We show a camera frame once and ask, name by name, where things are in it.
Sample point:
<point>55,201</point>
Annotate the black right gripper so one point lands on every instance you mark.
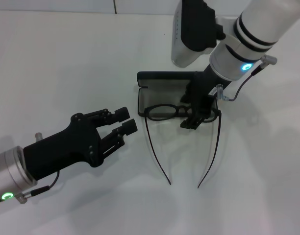
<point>201,93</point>

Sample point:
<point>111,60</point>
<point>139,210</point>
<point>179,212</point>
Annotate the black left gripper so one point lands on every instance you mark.
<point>66,147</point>

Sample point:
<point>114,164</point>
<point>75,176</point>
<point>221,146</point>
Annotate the black glasses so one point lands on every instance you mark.
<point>146,112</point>

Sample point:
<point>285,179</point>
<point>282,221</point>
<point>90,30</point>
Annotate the black glasses case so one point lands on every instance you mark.
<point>159,98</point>

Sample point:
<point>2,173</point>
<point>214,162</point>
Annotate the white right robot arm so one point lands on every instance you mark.
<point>257,24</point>

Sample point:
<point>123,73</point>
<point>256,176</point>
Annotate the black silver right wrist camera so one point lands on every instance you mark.
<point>196,24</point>

